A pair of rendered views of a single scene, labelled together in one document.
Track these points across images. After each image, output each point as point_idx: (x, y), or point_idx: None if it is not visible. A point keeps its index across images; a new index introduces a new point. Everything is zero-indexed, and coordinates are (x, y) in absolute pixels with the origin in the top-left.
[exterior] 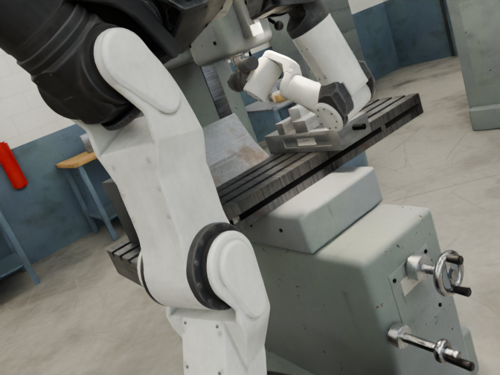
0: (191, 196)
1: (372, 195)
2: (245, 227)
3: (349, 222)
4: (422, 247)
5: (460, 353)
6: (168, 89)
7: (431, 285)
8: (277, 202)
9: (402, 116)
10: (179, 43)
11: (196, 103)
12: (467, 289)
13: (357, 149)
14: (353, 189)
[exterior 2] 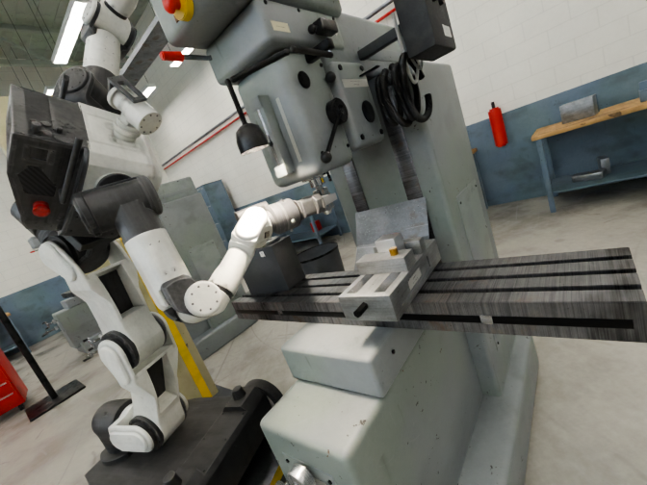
0: (103, 315)
1: (363, 383)
2: (287, 320)
3: (330, 384)
4: (326, 475)
5: None
6: (65, 271)
7: None
8: (313, 319)
9: (552, 322)
10: (99, 236)
11: (384, 182)
12: None
13: (422, 323)
14: (335, 362)
